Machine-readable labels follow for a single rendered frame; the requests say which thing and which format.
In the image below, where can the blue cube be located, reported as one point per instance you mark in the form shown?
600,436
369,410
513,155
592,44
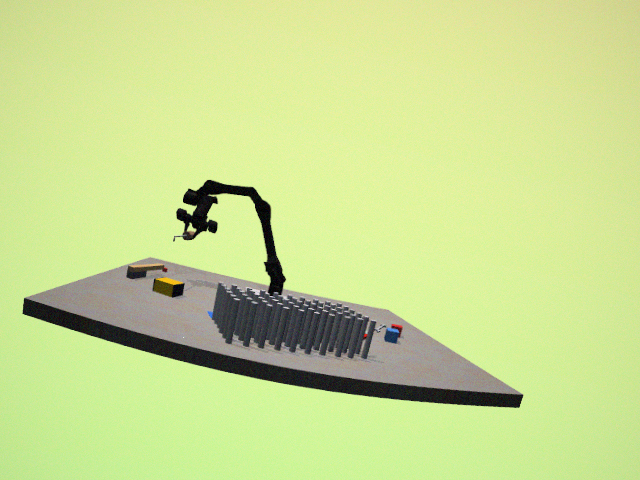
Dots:
391,335

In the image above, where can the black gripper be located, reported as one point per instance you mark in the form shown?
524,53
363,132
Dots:
198,216

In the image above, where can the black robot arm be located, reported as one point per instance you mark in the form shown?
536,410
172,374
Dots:
263,209

